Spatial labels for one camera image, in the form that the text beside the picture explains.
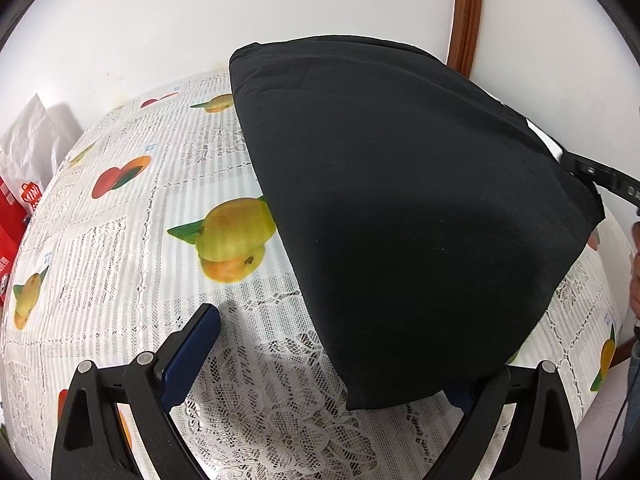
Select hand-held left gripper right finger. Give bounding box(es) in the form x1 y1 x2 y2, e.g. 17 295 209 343
430 360 583 480

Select red paper bag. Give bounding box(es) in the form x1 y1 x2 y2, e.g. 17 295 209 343
0 175 47 311

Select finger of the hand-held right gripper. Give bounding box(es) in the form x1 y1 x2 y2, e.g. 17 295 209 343
562 150 640 209

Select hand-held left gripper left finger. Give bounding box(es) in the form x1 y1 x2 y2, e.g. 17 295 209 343
50 303 222 480

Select person's right hand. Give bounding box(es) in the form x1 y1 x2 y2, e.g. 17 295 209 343
630 220 640 318

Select fruit print lace tablecloth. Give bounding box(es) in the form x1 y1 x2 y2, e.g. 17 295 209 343
0 70 632 480

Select brown wooden door trim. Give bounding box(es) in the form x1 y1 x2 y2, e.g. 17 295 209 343
446 0 485 79

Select black blue white jacket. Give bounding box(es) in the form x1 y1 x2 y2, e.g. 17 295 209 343
229 35 607 411

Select white plastic bag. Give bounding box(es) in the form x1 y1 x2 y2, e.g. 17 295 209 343
0 92 84 197

